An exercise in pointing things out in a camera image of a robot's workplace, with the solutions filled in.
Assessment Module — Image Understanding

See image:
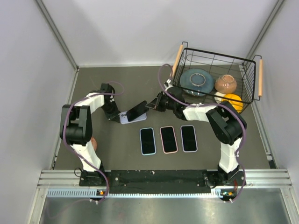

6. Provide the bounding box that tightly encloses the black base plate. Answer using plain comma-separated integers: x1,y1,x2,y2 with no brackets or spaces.
79,170,239,194

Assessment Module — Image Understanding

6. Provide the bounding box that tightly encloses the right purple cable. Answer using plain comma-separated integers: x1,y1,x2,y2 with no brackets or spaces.
158,63,248,203

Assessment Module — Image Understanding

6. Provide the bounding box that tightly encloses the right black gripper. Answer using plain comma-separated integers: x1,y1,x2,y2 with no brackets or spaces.
146,91,176,112

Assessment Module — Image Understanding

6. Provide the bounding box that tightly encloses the dark blue phone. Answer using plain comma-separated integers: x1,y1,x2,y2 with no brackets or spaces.
160,126,178,154

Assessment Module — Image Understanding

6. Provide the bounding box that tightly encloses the red patterned bowl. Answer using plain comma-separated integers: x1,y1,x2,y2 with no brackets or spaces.
91,137,97,151

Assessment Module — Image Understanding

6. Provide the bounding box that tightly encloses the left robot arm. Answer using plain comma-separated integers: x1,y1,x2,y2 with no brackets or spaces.
59,82,120,185

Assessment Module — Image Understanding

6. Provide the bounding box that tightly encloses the blue ceramic plate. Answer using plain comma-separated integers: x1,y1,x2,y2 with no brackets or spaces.
179,69,214,96

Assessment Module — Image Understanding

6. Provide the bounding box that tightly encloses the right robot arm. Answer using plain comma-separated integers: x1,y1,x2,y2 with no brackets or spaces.
146,87,247,185

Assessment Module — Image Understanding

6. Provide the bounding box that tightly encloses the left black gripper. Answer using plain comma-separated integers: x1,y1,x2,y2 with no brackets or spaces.
100,100,121,123

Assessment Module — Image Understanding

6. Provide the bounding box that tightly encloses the black wire basket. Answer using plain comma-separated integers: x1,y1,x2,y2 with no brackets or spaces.
171,41,263,106

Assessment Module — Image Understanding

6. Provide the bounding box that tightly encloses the purple cable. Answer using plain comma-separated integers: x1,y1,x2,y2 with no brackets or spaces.
45,81,125,217
158,63,248,203

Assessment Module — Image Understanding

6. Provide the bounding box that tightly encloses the white slotted cable duct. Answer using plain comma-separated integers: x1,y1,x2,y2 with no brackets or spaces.
47,189,223,198

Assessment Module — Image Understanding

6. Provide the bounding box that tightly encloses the light blue phone case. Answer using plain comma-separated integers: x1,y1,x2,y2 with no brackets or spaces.
139,127,157,156

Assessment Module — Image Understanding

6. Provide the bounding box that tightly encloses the lavender phone case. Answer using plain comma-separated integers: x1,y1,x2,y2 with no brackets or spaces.
180,125,199,154

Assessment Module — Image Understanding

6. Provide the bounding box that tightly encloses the brown ceramic bowl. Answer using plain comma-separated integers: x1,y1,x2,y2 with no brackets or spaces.
214,74,237,94

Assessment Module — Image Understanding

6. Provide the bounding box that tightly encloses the pink phone case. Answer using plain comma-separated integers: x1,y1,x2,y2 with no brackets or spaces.
159,126,178,154

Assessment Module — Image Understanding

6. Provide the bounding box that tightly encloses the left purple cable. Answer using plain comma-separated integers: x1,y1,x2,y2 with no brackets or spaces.
45,81,125,217

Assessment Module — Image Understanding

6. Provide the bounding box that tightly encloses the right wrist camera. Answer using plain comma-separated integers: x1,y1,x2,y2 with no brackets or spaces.
164,79,173,91

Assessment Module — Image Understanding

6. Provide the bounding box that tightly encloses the yellow bowl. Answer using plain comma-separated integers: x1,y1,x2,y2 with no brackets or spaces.
221,93,243,113

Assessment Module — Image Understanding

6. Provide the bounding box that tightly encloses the white small dish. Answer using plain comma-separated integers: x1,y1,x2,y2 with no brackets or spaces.
214,91,226,104

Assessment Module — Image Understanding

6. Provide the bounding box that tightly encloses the black phone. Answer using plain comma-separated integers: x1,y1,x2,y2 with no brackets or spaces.
181,126,198,153
126,100,149,122

